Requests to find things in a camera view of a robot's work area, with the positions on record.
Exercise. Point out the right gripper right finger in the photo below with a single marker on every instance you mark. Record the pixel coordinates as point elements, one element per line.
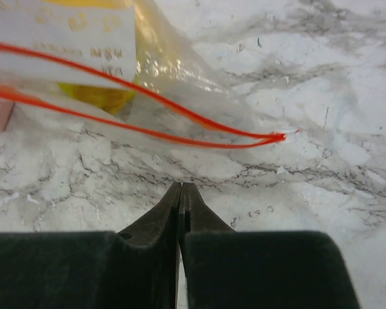
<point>208,256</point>

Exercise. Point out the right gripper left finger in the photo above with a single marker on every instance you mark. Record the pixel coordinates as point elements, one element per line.
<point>151,255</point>

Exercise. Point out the zip bag with yellow fruit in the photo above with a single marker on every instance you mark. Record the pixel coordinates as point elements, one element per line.
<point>43,44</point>

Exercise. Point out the fake banana bunch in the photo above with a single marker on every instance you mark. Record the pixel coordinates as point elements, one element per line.
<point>153,53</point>

